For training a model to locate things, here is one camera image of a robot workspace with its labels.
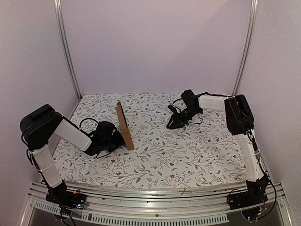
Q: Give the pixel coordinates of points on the brown cardboard paper box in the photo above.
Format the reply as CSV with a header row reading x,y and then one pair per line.
x,y
124,129

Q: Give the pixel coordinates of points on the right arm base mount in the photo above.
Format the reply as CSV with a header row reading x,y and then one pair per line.
x,y
237,199

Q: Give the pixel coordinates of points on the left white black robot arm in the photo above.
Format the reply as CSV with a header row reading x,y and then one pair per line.
x,y
39,126

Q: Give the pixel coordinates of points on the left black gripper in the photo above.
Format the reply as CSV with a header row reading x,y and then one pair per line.
x,y
119,140

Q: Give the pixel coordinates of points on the left aluminium frame post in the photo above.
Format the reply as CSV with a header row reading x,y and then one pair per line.
x,y
66,49

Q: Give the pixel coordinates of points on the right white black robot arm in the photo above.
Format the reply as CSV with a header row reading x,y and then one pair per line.
x,y
239,121

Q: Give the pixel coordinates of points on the right aluminium frame post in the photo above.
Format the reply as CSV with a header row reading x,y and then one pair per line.
x,y
247,46

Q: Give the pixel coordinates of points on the aluminium front rail base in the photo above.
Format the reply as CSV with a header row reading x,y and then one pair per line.
x,y
199,206

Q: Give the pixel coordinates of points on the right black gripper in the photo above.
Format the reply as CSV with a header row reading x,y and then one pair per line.
x,y
179,117

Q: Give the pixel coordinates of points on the floral patterned table cloth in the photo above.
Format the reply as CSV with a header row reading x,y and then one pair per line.
x,y
203,153

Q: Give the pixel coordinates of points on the aluminium frame post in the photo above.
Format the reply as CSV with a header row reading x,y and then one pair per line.
x,y
66,49
247,46

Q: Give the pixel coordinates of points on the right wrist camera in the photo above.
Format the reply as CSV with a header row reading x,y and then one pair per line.
x,y
174,109

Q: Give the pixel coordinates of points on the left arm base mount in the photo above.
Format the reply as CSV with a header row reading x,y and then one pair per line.
x,y
69,199

